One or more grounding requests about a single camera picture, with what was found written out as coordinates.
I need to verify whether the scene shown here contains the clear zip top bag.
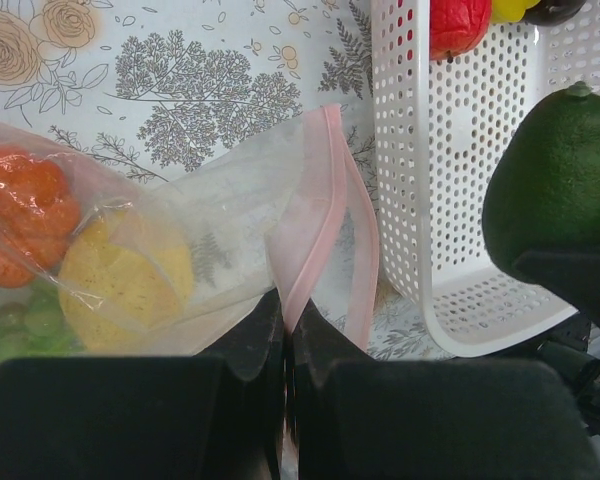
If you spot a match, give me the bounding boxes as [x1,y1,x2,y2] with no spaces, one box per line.
[0,104,379,355]

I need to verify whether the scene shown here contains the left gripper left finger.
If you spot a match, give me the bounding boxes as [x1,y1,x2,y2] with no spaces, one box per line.
[0,292,284,479]

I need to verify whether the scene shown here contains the yellow lemon toy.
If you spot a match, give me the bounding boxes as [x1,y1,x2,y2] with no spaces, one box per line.
[57,209,194,352]

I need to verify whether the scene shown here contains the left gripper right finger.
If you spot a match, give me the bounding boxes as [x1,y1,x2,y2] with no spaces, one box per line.
[288,305,600,479]

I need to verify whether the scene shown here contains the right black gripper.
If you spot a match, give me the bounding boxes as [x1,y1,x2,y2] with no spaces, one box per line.
[514,247,600,435]

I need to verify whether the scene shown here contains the green grapes toy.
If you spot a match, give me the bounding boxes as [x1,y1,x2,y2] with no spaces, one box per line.
[0,214,81,381]

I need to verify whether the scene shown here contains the yellow starfruit toy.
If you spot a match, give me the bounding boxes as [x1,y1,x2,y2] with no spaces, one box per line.
[490,0,540,24]

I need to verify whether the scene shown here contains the green avocado toy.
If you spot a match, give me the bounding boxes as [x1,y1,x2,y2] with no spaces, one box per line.
[481,81,600,283]

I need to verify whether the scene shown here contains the orange pumpkin toy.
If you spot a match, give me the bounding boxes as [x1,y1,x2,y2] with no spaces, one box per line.
[0,147,82,288]

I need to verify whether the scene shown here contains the floral table mat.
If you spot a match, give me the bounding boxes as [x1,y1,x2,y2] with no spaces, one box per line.
[0,0,461,363]

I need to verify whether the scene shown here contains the white perforated plastic basket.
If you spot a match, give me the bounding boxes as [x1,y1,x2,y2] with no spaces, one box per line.
[371,1,600,357]

